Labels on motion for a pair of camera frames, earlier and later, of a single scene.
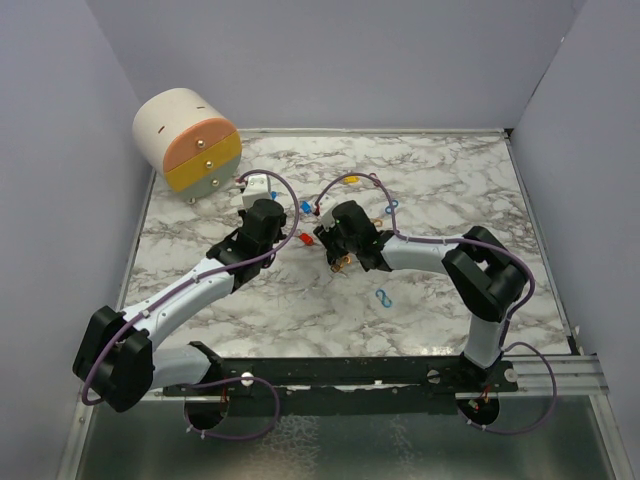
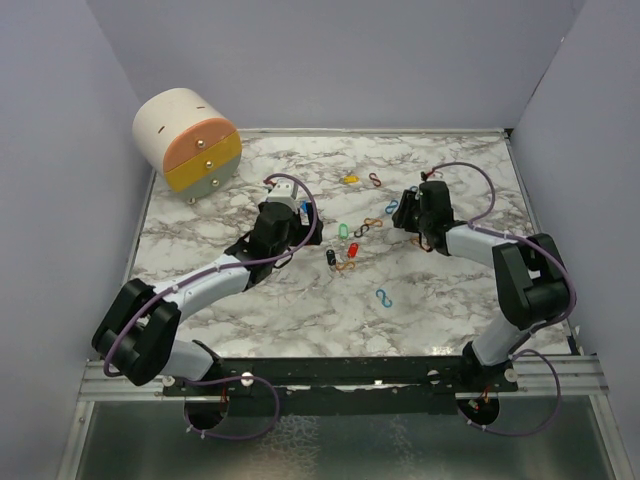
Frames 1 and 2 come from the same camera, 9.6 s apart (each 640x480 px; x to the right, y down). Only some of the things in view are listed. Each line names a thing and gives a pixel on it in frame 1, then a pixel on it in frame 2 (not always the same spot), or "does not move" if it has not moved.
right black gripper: [326, 237] -> [401, 217]
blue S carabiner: [385, 300] does not move
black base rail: [355, 378] does not move
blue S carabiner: [390, 207] does not move
